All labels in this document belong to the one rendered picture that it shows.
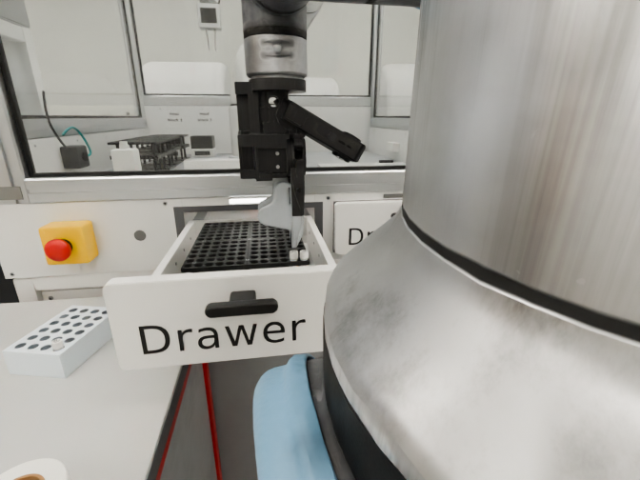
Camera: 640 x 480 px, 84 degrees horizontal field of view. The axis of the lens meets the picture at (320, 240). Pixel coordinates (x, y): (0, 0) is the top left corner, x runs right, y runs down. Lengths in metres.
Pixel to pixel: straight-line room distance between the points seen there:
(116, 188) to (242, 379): 0.51
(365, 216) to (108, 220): 0.50
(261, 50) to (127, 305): 0.32
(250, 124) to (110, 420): 0.39
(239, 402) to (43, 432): 0.52
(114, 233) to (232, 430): 0.57
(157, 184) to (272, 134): 0.35
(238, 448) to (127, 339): 0.68
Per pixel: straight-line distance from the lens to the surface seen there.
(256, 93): 0.46
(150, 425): 0.50
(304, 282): 0.41
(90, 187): 0.78
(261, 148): 0.44
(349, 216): 0.73
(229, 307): 0.38
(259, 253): 0.54
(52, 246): 0.76
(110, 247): 0.80
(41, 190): 0.82
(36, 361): 0.63
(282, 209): 0.46
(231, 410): 1.00
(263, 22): 0.46
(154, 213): 0.76
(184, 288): 0.42
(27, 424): 0.57
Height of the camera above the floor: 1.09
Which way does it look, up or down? 19 degrees down
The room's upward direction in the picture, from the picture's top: straight up
